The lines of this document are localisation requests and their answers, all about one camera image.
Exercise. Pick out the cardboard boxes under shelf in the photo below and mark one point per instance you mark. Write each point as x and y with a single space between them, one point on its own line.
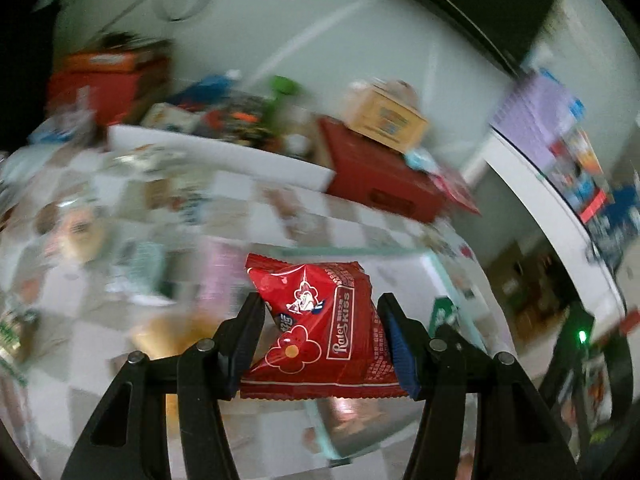
535 295

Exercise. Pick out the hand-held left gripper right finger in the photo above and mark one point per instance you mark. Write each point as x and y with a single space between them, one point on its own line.
401 355

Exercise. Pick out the blue plastic bag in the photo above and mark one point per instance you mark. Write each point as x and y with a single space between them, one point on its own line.
207 90

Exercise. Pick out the orange box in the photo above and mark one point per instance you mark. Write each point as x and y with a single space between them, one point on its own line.
102 60

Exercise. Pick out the checkered printed tablecloth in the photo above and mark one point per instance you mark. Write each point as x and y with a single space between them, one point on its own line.
60 280

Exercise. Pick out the pile of colourful packets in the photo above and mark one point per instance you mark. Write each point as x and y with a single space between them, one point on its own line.
580 170

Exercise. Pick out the red cardboard box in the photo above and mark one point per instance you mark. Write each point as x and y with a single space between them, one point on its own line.
110 97

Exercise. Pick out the large red gift box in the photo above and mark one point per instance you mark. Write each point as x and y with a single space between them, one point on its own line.
380 175

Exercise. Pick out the purple perforated basket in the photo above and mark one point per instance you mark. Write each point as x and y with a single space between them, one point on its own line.
532 115

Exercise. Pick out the green and white snack packet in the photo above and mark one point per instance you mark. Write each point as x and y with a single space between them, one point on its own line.
140 272

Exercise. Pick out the light blue packet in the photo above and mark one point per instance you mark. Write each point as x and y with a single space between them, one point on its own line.
419 160

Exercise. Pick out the green dumbbell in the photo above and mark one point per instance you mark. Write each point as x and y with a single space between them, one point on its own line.
281 92

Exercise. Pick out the clear zip bag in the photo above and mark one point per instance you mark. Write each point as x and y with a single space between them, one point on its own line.
400 275

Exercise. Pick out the red patterned packets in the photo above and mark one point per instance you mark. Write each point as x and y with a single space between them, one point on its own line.
455 192

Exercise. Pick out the red flower-print snack packet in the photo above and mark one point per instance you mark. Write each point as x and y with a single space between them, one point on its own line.
320 320

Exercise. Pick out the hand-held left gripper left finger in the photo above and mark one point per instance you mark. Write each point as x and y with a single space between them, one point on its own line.
244 342

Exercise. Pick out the white shelf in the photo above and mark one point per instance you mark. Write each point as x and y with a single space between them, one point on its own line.
520 180

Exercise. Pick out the pile of assorted snack packets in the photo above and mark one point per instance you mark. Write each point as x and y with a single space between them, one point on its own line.
240 117

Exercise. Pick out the white and green box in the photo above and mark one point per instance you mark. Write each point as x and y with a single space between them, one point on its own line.
167 117

